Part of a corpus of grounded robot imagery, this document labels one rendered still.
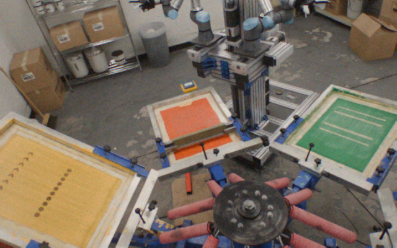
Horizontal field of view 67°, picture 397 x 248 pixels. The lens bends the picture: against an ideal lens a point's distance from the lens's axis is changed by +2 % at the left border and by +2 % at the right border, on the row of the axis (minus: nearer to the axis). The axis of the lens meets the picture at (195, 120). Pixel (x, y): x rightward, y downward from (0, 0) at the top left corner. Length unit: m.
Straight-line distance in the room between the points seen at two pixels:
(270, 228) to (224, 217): 0.18
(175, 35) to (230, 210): 4.65
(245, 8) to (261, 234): 1.84
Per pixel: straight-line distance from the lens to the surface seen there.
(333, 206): 2.93
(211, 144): 2.04
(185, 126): 2.23
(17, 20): 5.55
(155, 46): 5.06
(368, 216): 2.94
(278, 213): 1.25
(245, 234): 1.20
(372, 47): 4.88
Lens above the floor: 2.35
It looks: 38 degrees down
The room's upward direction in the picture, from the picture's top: 12 degrees counter-clockwise
